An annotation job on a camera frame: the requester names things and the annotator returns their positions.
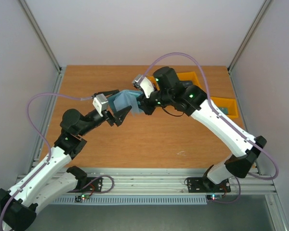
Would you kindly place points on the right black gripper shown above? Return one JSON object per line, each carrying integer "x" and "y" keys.
{"x": 147, "y": 103}

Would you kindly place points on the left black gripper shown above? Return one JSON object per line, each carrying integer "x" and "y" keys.
{"x": 111, "y": 120}

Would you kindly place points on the teal card holder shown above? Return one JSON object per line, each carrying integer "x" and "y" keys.
{"x": 124, "y": 99}

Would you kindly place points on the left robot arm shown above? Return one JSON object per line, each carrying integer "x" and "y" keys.
{"x": 20, "y": 205}

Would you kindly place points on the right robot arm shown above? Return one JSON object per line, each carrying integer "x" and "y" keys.
{"x": 194, "y": 102}

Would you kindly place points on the card in middle bin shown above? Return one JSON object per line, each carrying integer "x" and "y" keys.
{"x": 187, "y": 83}

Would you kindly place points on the card in bin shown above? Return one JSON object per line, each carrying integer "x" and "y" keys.
{"x": 187, "y": 83}
{"x": 224, "y": 110}

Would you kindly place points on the card in right bin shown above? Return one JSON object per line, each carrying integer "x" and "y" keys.
{"x": 224, "y": 110}

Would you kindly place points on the left yellow bin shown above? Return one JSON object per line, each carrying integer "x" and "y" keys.
{"x": 153, "y": 81}

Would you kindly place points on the yellow bin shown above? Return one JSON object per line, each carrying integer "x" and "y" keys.
{"x": 153, "y": 81}
{"x": 191, "y": 76}
{"x": 231, "y": 104}

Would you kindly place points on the middle yellow bin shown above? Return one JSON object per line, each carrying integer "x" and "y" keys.
{"x": 191, "y": 76}

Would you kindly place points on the right yellow bin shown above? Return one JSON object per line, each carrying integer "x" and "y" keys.
{"x": 231, "y": 104}

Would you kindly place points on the left small circuit board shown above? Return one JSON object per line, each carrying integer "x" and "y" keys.
{"x": 81, "y": 198}

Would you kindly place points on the small circuit board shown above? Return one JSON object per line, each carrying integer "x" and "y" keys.
{"x": 214, "y": 197}
{"x": 81, "y": 198}

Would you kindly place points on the right small circuit board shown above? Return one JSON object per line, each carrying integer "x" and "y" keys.
{"x": 214, "y": 197}

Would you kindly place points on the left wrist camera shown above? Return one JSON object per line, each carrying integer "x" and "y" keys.
{"x": 100, "y": 102}

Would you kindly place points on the left frame post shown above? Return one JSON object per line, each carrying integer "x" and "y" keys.
{"x": 31, "y": 18}

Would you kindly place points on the frame post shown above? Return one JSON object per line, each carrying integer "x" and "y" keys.
{"x": 250, "y": 32}
{"x": 31, "y": 18}

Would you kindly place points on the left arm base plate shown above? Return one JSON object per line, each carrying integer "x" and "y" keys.
{"x": 88, "y": 185}

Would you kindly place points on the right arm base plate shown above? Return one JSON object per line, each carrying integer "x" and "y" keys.
{"x": 196, "y": 185}

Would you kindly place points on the grey slotted cable duct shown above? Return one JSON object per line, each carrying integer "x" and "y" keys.
{"x": 132, "y": 200}

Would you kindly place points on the right frame post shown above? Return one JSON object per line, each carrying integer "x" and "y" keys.
{"x": 250, "y": 32}

